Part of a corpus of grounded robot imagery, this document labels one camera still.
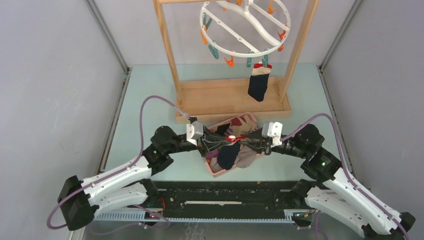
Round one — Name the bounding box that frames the purple striped sock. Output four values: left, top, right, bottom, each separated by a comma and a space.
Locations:
205, 150, 220, 172

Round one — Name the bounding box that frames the teal clothespin holding sock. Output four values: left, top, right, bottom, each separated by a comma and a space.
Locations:
261, 54, 269, 68

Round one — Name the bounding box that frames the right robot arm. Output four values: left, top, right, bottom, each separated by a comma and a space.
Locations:
242, 122, 416, 240

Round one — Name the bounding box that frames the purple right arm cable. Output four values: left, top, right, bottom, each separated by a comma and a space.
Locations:
279, 113, 412, 240

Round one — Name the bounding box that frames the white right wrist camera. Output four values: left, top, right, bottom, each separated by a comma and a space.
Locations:
261, 122, 283, 147

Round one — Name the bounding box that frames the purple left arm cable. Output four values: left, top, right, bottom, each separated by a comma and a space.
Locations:
46, 95, 193, 231

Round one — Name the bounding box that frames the white round clip hanger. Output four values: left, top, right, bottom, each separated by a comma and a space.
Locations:
199, 0, 291, 58

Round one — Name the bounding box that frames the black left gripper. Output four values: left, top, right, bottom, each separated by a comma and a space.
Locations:
166, 125, 231, 158

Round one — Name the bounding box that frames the grey sock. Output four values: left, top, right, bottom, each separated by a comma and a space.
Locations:
234, 146, 262, 169

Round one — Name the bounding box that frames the wooden hanger stand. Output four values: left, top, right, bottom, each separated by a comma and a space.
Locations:
153, 0, 319, 122

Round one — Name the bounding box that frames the pink plastic basket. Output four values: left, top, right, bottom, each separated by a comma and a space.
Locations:
204, 112, 263, 178

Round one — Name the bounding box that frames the navy santa sock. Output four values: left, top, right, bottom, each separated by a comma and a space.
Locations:
247, 63, 273, 102
217, 135, 247, 170

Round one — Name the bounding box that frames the orange clothespin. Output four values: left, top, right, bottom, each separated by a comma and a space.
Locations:
224, 54, 235, 68
200, 24, 209, 45

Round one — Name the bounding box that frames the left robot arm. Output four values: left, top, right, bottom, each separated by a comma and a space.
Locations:
55, 121, 238, 231

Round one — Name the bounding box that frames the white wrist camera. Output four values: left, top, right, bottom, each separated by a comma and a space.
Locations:
261, 122, 283, 147
186, 121, 204, 146

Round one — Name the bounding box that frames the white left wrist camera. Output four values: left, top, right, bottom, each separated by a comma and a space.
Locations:
186, 121, 204, 146

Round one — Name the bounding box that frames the beige red striped sock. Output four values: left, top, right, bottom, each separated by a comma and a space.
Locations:
226, 113, 259, 137

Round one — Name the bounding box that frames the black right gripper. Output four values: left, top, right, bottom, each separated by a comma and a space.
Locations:
239, 125, 309, 159

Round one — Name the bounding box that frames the orange front clothespin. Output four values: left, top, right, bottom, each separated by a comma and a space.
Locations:
224, 54, 235, 68

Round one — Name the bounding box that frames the teal left clothespin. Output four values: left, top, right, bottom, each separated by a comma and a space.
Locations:
208, 44, 219, 60

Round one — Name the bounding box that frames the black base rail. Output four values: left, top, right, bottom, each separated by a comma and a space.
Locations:
140, 179, 317, 221

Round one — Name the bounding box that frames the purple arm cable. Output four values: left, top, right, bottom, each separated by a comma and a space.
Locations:
46, 95, 193, 231
279, 113, 412, 240

